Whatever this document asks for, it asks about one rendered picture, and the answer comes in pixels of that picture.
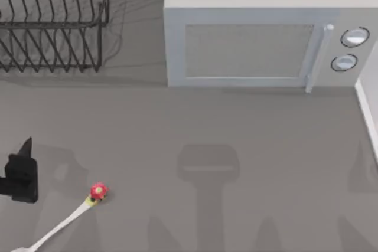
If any black wire dish rack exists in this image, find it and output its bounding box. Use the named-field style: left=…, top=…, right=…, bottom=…
left=0, top=0, right=112, bottom=73

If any large microwave knob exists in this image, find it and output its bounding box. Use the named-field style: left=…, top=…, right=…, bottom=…
left=340, top=26, right=371, bottom=48

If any white spoon with red strawberry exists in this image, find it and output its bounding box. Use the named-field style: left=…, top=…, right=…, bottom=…
left=10, top=182, right=109, bottom=252

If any microwave door with window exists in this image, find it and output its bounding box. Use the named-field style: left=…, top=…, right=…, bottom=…
left=164, top=8, right=340, bottom=88

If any small microwave knob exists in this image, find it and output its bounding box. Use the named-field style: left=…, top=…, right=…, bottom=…
left=330, top=53, right=359, bottom=73

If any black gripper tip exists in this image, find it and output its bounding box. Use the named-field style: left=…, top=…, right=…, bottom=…
left=0, top=136, right=40, bottom=205

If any pale microwave door handle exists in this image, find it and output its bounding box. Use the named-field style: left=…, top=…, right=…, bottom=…
left=304, top=23, right=335, bottom=94

